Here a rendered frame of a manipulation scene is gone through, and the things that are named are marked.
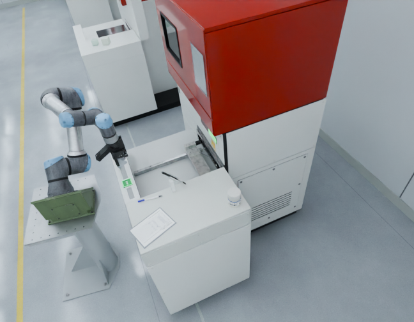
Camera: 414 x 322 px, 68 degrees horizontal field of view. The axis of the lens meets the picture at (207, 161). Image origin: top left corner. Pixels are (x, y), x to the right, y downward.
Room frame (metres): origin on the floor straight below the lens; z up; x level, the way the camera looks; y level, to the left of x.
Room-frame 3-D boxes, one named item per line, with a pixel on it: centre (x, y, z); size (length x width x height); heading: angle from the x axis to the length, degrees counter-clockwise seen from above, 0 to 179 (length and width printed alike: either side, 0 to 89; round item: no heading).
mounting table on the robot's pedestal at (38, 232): (1.25, 0.93, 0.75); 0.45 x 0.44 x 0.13; 99
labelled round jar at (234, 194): (1.00, -0.12, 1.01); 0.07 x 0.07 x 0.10
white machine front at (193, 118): (1.67, 0.02, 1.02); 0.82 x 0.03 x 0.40; 18
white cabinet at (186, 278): (1.31, 0.24, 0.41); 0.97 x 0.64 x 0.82; 18
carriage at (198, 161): (1.44, 0.06, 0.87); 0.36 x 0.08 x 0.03; 18
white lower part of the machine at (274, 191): (1.78, -0.31, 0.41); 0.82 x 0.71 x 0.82; 18
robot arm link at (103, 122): (1.26, 0.49, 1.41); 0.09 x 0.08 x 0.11; 34
